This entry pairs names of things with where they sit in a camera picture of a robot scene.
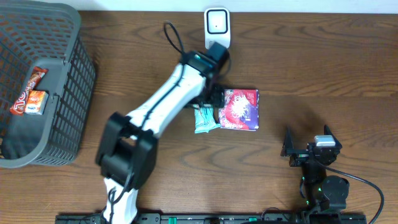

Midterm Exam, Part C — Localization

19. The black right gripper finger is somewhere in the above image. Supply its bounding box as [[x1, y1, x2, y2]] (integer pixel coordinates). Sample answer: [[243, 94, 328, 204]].
[[280, 128, 294, 157], [323, 124, 339, 145]]

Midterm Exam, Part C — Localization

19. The teal snack packet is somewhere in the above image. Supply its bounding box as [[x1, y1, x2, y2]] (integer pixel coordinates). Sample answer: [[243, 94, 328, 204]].
[[194, 107, 221, 134]]

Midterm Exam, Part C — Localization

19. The purple red snack packet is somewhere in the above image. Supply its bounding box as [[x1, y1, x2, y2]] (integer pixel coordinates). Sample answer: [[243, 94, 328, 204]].
[[218, 89, 259, 131]]

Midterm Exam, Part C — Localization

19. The small orange snack packet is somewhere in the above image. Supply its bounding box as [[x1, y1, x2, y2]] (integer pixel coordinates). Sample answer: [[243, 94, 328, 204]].
[[24, 90, 49, 115]]

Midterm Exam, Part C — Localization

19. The orange Top chocolate bar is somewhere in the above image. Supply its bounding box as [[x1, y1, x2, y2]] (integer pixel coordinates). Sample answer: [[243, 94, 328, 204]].
[[10, 67, 49, 116]]

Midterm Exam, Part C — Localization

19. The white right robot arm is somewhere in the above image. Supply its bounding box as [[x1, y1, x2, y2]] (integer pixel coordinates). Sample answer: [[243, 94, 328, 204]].
[[281, 126, 349, 224]]

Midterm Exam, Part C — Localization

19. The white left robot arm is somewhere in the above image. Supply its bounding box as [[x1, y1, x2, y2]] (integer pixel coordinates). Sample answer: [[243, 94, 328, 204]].
[[95, 50, 230, 223]]

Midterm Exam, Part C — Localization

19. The white barcode scanner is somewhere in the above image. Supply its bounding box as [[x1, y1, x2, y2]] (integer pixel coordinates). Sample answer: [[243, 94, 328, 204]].
[[204, 7, 231, 49]]

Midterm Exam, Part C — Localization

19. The dark grey plastic basket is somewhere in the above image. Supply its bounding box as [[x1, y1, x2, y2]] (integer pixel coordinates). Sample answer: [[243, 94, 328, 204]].
[[1, 1, 96, 169]]

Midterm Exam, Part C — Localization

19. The black mounting rail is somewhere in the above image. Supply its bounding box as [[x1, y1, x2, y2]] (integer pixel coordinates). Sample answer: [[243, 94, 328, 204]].
[[55, 213, 367, 224]]

